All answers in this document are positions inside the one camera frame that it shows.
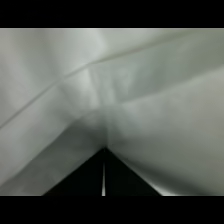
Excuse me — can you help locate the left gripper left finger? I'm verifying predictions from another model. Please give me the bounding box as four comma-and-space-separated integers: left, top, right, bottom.
42, 146, 105, 197

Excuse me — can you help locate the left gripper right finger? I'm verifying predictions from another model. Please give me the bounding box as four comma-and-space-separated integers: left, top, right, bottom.
104, 146, 165, 197

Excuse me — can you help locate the white garment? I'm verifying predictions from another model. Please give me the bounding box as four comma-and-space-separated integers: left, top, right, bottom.
0, 28, 224, 197

